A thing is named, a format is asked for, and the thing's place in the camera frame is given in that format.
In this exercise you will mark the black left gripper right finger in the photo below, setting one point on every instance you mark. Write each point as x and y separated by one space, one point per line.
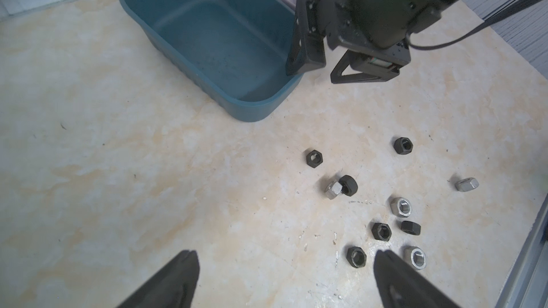
399 285

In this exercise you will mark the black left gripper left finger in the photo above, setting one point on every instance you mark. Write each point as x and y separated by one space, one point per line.
173 285

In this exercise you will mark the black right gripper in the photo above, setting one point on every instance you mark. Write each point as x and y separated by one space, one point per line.
372 31

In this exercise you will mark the black hex nut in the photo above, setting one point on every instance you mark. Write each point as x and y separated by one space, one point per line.
314 158
381 231
356 257
403 146
411 228
349 185

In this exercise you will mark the silver hex nut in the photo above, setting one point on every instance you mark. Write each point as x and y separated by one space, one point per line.
415 257
467 184
401 207
333 190

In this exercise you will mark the teal plastic storage box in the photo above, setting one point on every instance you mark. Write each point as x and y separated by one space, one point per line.
234 50

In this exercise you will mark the aluminium frame post right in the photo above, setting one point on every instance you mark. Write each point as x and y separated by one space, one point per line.
526 285

